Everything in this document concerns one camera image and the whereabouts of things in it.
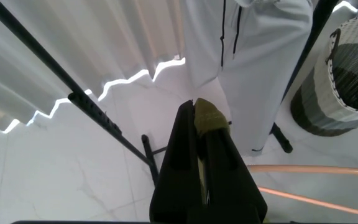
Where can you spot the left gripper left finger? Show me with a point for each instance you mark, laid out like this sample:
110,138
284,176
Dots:
179,161

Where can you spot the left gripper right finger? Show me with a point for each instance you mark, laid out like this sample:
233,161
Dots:
228,174

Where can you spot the green garment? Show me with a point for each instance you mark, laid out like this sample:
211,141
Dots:
210,116

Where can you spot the pale grey shorts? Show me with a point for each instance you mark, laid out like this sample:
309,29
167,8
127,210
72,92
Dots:
259,62

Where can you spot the pink clothes hanger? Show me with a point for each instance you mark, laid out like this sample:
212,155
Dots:
306,169

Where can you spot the black clothes rack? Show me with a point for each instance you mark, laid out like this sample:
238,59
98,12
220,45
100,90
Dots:
95,113

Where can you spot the white laundry basket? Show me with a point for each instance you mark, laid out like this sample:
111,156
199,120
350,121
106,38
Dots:
322,93

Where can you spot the white curtain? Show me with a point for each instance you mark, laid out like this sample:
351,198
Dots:
89,37

